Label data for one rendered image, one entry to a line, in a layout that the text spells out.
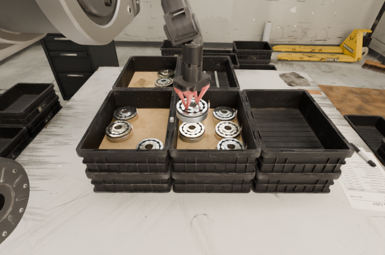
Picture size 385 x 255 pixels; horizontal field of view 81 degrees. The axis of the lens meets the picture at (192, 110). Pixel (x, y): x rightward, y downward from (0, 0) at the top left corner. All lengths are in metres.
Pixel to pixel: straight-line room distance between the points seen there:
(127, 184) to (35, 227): 0.32
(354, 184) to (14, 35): 1.11
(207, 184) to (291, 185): 0.31
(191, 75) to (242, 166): 0.36
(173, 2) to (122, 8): 0.37
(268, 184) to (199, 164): 0.27
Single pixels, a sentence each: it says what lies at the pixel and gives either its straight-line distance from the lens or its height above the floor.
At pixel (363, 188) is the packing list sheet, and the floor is 0.70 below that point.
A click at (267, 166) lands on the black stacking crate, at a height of 0.85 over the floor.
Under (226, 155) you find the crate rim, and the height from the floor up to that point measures 0.92.
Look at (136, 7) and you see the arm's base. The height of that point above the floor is 1.40.
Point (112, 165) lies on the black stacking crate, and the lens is 0.84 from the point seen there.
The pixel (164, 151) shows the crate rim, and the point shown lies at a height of 0.93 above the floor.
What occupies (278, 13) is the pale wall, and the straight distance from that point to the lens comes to 4.29.
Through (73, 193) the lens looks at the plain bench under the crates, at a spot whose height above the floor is 0.70.
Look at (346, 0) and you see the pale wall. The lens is 4.65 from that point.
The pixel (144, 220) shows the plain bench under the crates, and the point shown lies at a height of 0.70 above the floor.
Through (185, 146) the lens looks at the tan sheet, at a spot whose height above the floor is 0.83.
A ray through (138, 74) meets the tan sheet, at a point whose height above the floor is 0.83.
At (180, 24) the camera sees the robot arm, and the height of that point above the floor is 1.30.
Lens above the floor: 1.45
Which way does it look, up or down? 36 degrees down
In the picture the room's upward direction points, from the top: straight up
